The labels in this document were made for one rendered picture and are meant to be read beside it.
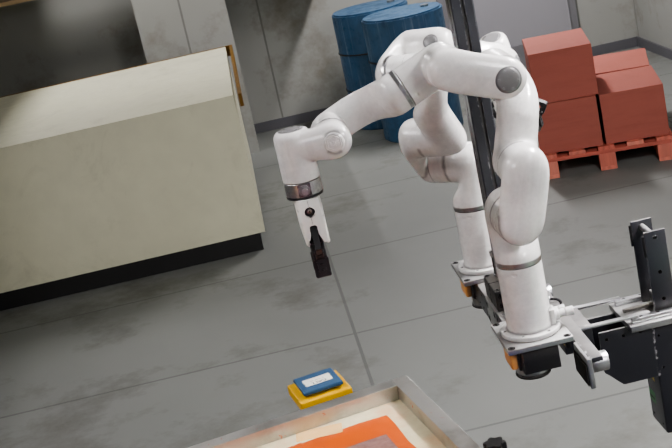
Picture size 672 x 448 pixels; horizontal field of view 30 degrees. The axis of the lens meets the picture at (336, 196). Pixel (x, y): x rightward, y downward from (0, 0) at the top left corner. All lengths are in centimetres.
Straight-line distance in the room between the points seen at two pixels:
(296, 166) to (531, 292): 55
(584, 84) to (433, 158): 458
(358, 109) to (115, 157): 477
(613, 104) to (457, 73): 519
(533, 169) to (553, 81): 506
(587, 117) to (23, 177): 329
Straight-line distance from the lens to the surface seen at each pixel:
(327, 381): 304
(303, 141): 244
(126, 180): 726
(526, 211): 247
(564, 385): 502
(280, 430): 285
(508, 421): 482
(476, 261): 303
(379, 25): 895
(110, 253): 739
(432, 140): 287
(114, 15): 1036
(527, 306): 261
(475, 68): 240
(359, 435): 279
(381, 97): 247
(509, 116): 251
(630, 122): 759
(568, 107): 754
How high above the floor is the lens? 220
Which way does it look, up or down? 16 degrees down
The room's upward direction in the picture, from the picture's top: 12 degrees counter-clockwise
